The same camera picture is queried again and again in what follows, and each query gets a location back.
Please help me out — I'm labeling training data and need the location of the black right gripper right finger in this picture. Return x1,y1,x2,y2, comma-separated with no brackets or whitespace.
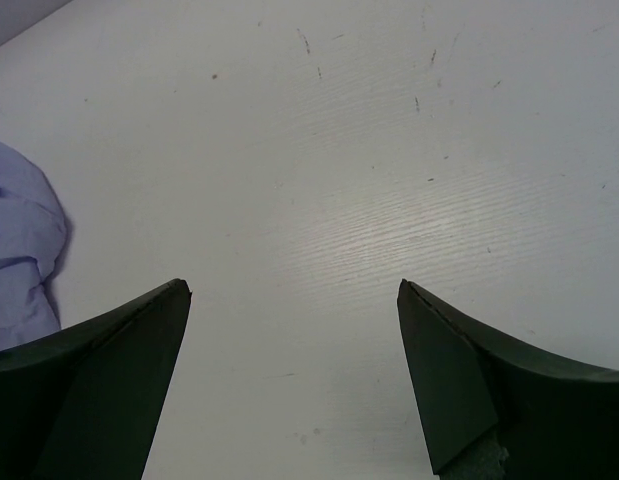
397,281,619,479

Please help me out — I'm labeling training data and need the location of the lilac zip jacket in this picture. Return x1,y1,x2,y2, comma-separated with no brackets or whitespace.
0,142,68,351

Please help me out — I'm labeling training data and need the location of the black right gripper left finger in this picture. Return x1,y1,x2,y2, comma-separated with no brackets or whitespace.
0,279,191,480

